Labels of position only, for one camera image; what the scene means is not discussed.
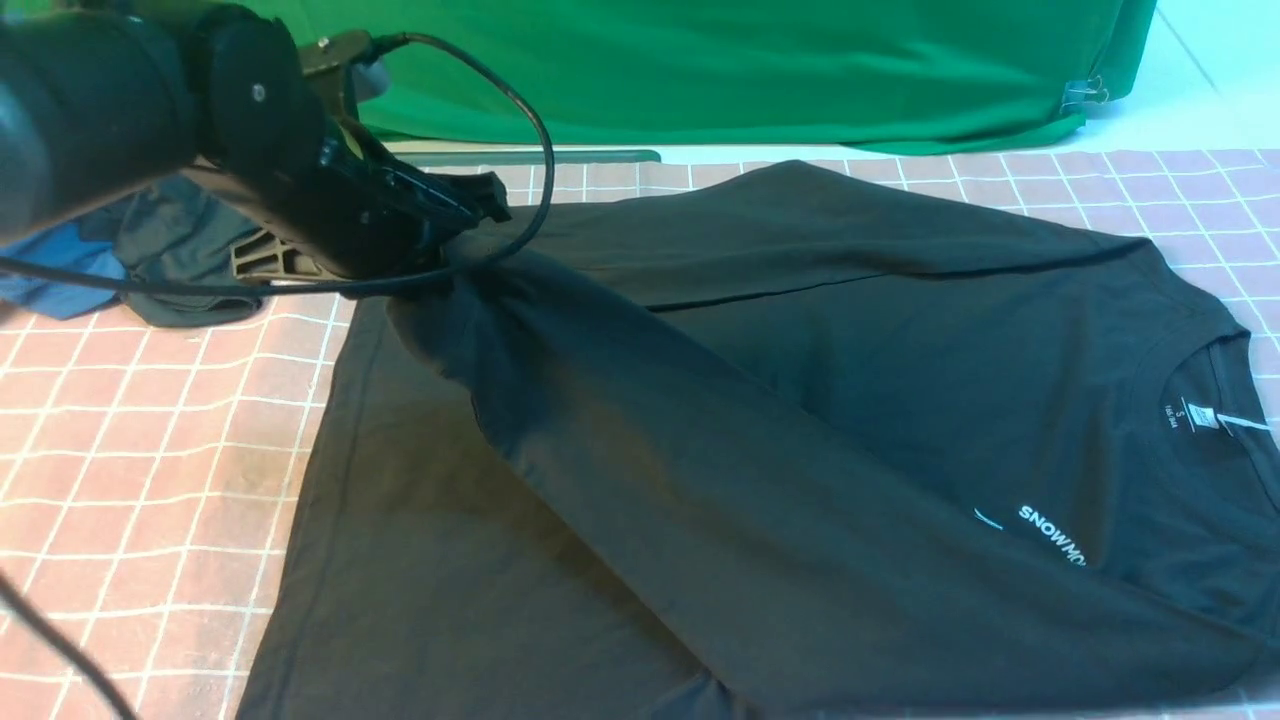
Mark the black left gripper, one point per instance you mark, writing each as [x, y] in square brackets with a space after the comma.
[341, 206]

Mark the dark gray long-sleeve shirt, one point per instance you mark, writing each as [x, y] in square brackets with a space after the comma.
[792, 447]

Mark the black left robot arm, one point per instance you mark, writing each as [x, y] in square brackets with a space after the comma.
[100, 102]

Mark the green flat ruler strip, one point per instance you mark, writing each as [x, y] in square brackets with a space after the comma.
[529, 158]

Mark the green backdrop cloth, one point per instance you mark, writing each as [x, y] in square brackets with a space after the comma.
[907, 77]

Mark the dark gray crumpled garment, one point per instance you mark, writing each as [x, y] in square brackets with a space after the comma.
[176, 233]

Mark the pink checkered tablecloth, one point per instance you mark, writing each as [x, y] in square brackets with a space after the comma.
[149, 477]

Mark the clear binder clip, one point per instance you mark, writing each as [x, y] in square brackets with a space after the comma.
[1078, 95]

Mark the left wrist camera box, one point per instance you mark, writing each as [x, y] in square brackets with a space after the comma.
[345, 70]

